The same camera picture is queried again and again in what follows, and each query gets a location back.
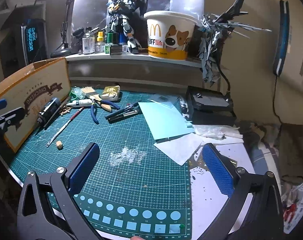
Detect dark winged model figure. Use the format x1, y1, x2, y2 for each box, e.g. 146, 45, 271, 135
198, 0, 273, 83

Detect light blue paper sheet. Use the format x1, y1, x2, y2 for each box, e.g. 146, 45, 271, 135
138, 101, 195, 141

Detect white tube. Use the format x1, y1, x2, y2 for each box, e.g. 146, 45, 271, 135
66, 99, 95, 107

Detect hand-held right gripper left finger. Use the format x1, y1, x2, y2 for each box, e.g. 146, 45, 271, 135
16, 142, 103, 240

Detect clear plastic container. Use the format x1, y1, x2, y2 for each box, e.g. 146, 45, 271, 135
71, 86, 89, 101

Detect black desk lamp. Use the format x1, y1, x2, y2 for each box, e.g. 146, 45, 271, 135
51, 0, 74, 58

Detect blue handled pliers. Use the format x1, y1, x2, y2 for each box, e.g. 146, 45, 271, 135
90, 99, 120, 125

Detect yellow cap bottle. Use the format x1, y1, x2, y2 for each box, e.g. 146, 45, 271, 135
96, 31, 104, 53

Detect blue wall-mounted device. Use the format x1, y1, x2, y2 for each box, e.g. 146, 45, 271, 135
273, 0, 290, 76

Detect small black device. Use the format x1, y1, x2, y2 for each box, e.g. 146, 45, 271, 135
73, 27, 86, 43

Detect brown cardboard box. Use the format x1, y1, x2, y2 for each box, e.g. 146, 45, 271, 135
0, 57, 72, 153

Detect gold snack packet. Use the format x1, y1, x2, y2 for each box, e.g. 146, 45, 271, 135
101, 85, 122, 101

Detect clear glass bottle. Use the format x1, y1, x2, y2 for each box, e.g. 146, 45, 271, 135
83, 27, 94, 55

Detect black cylindrical tool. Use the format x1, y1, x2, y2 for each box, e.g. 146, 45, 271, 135
36, 97, 62, 130

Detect paper bucket dog print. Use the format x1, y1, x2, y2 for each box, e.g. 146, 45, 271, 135
144, 10, 200, 61

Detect small clear packet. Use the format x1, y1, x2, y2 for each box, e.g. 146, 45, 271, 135
148, 94, 178, 109

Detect black cable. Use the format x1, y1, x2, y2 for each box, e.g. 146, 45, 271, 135
273, 74, 283, 124

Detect green cutting mat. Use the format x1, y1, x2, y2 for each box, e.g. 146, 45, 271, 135
15, 86, 192, 239

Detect wooden handle paint brush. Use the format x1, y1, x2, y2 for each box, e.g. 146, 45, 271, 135
81, 86, 112, 111

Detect black computer case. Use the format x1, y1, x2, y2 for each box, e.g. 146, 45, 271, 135
0, 17, 48, 67

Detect white blue robot model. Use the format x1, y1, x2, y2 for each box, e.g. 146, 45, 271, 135
105, 0, 149, 54

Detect white paper sheet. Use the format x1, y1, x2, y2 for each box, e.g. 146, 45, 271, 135
153, 132, 204, 166

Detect brass photo-etch sheet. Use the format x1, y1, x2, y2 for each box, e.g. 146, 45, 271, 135
188, 155, 237, 174

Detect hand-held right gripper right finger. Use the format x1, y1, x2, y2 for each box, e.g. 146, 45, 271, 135
202, 142, 285, 240

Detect patterned blanket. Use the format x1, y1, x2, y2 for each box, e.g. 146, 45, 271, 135
239, 121, 303, 188

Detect printed leaflet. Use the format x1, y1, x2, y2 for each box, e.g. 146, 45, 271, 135
283, 184, 303, 232

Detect crumpled clear plastic wrap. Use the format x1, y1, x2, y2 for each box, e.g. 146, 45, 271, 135
193, 124, 243, 140

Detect black box device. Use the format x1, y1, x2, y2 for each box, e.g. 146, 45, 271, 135
186, 85, 237, 126

